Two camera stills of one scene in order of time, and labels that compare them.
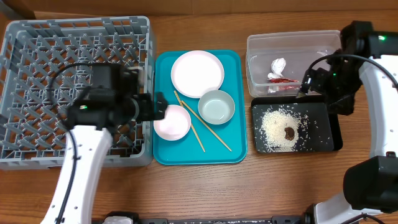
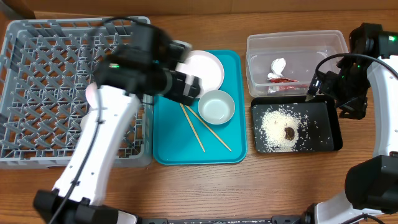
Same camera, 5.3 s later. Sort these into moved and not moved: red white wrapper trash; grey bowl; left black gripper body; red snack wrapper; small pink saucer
Moved: small pink saucer; left black gripper body
Not moved: red white wrapper trash; red snack wrapper; grey bowl
